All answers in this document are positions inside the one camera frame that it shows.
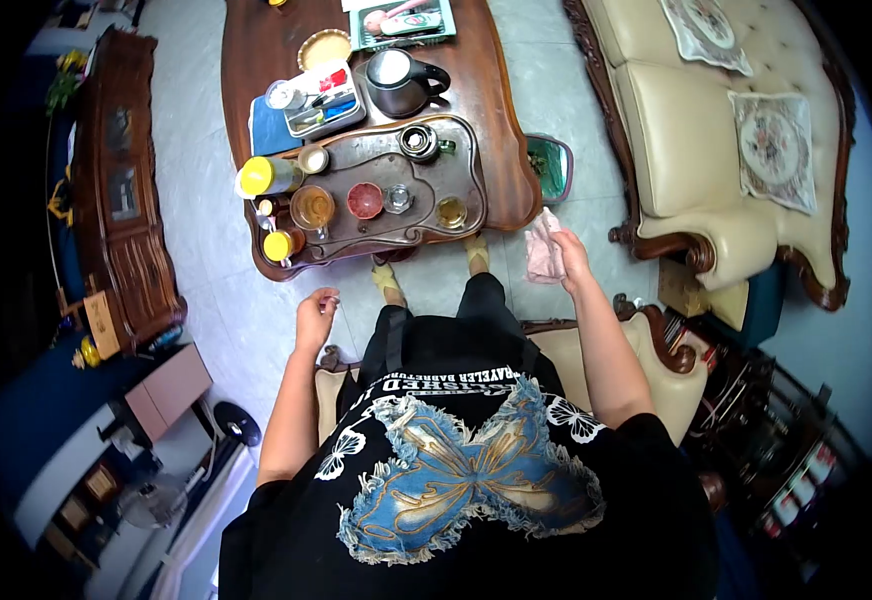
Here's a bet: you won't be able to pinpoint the person's left hand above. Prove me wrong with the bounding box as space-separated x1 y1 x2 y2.
295 287 341 354

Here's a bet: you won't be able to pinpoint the person's right hand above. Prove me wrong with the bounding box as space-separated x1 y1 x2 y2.
548 228 595 296

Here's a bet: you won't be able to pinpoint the pink cloth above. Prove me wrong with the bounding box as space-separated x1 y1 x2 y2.
523 207 568 285

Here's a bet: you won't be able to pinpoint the small yellow-lid jar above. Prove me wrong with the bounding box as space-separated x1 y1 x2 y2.
262 227 308 265

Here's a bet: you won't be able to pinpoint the green waste bin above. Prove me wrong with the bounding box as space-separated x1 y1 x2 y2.
523 132 575 204

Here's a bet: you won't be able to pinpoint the glass pitcher with tea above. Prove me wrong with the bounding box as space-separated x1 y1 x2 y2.
289 184 337 241

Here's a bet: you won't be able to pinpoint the person's legs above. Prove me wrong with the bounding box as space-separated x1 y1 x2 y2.
370 232 528 340

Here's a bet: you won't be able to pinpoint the red tea cup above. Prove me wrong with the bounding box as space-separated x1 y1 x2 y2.
346 181 385 221

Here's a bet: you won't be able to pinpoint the amber glass cup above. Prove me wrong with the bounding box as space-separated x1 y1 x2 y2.
436 196 470 231

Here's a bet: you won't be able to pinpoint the cardboard box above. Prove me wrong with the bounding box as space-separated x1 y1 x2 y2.
657 256 711 319

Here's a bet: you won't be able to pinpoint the large yellow-lid jar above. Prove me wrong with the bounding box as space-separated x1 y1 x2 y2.
236 155 306 201

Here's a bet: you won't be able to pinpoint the carved wooden tea tray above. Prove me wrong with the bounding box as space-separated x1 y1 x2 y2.
252 114 488 264

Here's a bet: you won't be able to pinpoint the cream leather sofa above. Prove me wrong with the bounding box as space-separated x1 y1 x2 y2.
563 0 857 313

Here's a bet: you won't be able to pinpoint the small lidded teapot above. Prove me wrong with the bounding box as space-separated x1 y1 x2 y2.
398 122 457 165

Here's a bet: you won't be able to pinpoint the blue folded cloth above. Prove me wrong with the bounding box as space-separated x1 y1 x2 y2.
248 95 304 158

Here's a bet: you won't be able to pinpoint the pink box cabinet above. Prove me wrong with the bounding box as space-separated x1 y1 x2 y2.
124 343 215 444

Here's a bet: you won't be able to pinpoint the silver tray with packets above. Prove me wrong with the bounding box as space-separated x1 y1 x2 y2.
283 59 368 141

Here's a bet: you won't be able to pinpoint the teal stool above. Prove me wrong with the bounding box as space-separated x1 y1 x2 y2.
708 258 786 352

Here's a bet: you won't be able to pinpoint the glass jar silver lid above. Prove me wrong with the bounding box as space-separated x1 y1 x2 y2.
265 78 308 112

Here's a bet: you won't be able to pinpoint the carved wooden cabinet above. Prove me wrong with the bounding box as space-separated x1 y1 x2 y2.
74 27 188 355

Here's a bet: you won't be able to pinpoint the black electric kettle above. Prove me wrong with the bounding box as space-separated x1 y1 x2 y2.
364 48 452 120

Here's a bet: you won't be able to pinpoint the floral cushion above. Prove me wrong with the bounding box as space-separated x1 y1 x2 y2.
659 0 755 78
727 90 818 217

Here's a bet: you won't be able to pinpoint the gold rimmed plate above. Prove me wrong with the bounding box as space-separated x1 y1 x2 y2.
297 28 353 73

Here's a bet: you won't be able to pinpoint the dark wooden coffee table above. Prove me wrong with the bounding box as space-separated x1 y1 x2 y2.
220 0 544 283

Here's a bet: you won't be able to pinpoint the person's body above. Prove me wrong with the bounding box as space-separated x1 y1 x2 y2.
218 301 723 600

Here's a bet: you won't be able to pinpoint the green tray with items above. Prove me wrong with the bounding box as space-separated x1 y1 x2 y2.
349 0 458 53

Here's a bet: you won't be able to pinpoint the cluttered metal shelf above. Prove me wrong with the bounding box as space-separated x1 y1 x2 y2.
664 311 868 556

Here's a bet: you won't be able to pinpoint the yellow flowers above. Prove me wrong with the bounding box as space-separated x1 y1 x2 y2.
46 48 90 115

